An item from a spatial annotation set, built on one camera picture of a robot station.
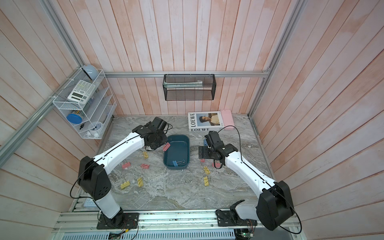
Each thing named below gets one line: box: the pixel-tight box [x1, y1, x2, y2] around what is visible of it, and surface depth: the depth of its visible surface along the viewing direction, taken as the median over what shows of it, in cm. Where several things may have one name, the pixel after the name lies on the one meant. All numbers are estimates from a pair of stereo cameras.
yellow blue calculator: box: [83, 198, 97, 208], surface depth 80 cm
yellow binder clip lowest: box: [204, 176, 209, 186], surface depth 87 cm
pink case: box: [220, 109, 235, 130], surface depth 120 cm
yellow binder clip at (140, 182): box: [137, 177, 144, 188], surface depth 87 cm
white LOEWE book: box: [187, 111, 225, 132], surface depth 114 cm
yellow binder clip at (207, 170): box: [203, 166, 211, 175], surface depth 92 cm
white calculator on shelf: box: [67, 79, 96, 105], surface depth 77 cm
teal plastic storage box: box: [163, 134, 190, 170], surface depth 97 cm
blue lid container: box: [66, 113, 83, 124], surface depth 78 cm
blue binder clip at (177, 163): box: [172, 159, 186, 167], surface depth 95 cm
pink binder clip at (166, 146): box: [163, 142, 171, 152], surface depth 85 cm
